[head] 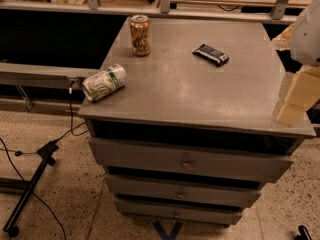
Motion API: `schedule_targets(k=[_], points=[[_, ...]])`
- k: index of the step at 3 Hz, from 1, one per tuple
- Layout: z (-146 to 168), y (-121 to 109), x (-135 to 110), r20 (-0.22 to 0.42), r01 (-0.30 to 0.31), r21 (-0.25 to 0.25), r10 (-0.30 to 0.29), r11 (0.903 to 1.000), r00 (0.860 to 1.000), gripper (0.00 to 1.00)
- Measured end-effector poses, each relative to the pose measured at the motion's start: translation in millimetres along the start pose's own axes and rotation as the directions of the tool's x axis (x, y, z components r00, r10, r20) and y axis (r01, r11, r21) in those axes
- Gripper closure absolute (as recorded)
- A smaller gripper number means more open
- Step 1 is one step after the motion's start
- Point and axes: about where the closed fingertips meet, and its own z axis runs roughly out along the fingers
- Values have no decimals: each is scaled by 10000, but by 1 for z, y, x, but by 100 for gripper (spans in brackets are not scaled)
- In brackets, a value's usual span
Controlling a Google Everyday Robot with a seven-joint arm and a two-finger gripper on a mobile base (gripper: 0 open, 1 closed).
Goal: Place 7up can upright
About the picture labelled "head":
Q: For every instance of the black object bottom right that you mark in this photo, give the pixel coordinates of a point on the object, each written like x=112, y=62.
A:
x=303, y=233

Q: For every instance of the grey metal rail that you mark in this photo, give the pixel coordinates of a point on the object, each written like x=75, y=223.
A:
x=43, y=76

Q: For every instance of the bottom grey drawer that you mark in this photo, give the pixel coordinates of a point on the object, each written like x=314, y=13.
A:
x=180, y=212

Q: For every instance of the brown patterned drink can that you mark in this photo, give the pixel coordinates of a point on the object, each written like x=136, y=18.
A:
x=139, y=28

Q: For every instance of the top grey drawer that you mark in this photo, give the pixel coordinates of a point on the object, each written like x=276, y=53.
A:
x=185, y=160

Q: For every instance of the grey drawer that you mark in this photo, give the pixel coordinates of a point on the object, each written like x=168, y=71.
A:
x=180, y=212
x=181, y=191
x=185, y=160

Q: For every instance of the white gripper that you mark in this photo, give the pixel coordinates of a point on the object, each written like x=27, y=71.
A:
x=307, y=37

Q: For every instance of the grey drawer cabinet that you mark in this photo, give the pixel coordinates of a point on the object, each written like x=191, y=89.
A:
x=173, y=97

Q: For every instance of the grey metal shelf frame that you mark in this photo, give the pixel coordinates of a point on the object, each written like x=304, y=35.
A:
x=261, y=11

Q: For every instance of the white green 7up can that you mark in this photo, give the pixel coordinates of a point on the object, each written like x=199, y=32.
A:
x=104, y=82

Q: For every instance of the black stand leg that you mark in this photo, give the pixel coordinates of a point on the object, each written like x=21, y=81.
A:
x=25, y=188

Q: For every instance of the middle grey drawer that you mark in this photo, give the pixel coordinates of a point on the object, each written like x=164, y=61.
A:
x=181, y=191

